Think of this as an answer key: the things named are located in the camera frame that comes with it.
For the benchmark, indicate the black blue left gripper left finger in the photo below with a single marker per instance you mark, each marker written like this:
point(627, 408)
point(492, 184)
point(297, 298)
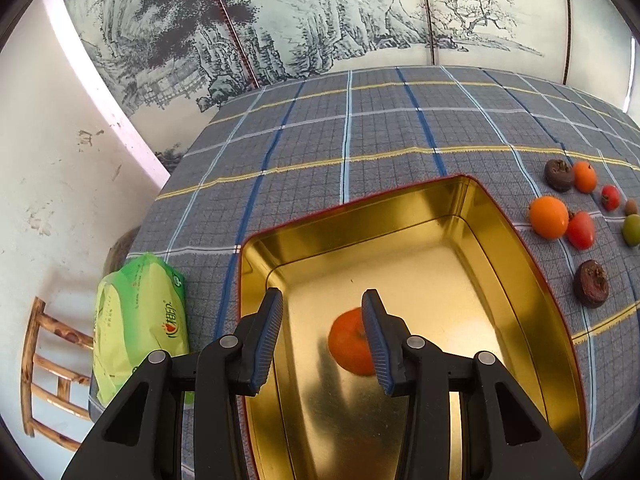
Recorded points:
point(139, 434)

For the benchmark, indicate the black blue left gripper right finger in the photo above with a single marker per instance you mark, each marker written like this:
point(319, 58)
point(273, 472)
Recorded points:
point(504, 436)

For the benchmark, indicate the dark brown mangosteen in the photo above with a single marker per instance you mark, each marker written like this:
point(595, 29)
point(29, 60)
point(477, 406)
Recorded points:
point(590, 284)

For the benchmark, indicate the orange mandarin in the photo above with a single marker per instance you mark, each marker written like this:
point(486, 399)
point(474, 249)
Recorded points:
point(348, 344)

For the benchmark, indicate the large orange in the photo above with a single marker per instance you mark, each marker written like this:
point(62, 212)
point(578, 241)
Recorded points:
point(548, 217)

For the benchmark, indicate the green tomato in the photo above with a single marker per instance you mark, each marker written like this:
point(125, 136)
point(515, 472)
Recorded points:
point(631, 230)

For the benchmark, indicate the small red tomato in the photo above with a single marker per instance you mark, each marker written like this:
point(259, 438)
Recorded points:
point(610, 197)

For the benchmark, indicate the small brown fruit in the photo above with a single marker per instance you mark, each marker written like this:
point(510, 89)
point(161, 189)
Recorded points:
point(631, 207)

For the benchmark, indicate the small orange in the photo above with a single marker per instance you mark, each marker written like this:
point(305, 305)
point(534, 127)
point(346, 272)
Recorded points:
point(585, 177)

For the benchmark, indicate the wooden chair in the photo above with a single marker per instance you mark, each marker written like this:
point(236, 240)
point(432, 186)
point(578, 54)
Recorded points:
point(49, 381)

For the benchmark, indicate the green tissue pack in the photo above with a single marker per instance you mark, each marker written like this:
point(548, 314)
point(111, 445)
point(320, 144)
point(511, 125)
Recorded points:
point(139, 309)

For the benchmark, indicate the round woven stool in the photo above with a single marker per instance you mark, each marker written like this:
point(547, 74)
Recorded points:
point(117, 254)

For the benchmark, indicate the gold metal tray red rim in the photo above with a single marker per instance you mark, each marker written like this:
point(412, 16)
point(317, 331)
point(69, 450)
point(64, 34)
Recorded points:
point(444, 257)

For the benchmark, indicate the dark mangosteen far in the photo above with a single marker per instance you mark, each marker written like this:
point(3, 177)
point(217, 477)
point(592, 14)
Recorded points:
point(559, 175)

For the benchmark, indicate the grey plaid tablecloth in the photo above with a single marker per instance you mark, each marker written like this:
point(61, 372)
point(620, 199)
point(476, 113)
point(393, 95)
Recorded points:
point(279, 153)

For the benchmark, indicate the landscape painted folding screen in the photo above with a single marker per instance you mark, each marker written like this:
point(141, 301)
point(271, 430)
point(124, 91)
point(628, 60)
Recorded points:
point(170, 64)

